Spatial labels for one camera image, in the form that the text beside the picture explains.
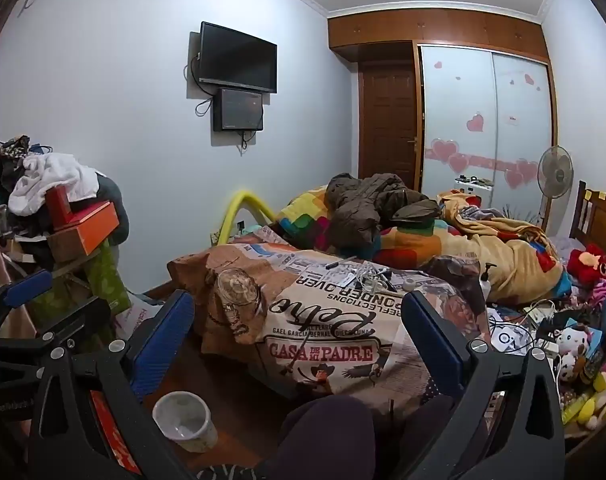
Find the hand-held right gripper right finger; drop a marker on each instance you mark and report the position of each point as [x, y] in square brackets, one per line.
[433, 340]

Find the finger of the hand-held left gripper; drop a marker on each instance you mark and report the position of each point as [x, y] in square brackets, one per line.
[80, 317]
[29, 287]

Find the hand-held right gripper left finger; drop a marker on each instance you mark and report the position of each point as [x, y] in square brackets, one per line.
[164, 342]

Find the small white bin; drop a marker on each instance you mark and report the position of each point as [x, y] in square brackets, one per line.
[183, 422]

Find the white paper bag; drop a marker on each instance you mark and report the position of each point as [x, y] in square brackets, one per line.
[133, 316]

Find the green gift bag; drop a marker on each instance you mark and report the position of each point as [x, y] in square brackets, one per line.
[105, 280]

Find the white compact disc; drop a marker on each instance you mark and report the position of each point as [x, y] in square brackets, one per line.
[505, 336]

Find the white pump bottle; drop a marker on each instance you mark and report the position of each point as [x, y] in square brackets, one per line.
[487, 285]

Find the orange box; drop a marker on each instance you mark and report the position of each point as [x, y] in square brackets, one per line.
[90, 230]

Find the red box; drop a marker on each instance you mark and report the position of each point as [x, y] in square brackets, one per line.
[57, 205]

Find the clear plastic cup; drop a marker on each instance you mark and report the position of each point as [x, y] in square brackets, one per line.
[235, 287]

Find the person's right leg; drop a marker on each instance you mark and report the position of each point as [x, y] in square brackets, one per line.
[420, 435]

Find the person's leg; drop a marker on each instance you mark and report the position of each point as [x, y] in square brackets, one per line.
[420, 435]
[323, 435]

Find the orange packet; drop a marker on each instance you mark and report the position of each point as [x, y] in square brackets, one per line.
[114, 425]

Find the colourful checkered blanket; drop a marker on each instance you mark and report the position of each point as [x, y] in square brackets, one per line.
[398, 247]

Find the beige fleece blanket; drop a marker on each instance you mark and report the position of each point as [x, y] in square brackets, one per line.
[503, 255]

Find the white cloth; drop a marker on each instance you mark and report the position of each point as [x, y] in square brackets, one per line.
[48, 175]

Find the pile of dark clothes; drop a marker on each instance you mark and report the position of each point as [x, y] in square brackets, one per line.
[0, 172]

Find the black capped pen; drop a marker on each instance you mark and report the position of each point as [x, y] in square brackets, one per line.
[340, 261]

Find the newspaper printed blanket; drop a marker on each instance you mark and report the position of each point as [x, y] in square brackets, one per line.
[313, 320]

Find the person's left leg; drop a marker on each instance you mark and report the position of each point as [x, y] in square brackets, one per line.
[323, 435]

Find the brown puffer jacket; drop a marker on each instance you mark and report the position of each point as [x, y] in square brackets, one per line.
[368, 210]

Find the small white dresser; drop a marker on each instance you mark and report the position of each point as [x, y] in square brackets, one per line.
[475, 190]

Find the yellow foam tube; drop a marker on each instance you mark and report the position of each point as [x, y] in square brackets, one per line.
[240, 205]

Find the yellow plush toy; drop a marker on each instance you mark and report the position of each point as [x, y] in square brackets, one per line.
[588, 402]

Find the red plush toy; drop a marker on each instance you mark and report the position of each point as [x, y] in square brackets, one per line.
[590, 262]

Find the pink plush toy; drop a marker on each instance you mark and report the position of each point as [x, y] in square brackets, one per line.
[604, 287]

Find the wooden headboard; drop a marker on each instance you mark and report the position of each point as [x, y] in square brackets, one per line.
[600, 217]

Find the white standing fan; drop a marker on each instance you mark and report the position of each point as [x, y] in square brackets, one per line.
[555, 170]

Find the brown wooden door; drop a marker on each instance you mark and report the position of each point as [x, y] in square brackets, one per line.
[388, 115]

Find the sliding wardrobe with heart stickers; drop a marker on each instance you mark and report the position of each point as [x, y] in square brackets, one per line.
[483, 110]

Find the wooden overhead cabinet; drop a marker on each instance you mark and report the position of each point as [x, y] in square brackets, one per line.
[433, 30]

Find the black wall television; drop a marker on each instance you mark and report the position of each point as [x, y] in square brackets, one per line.
[238, 57]

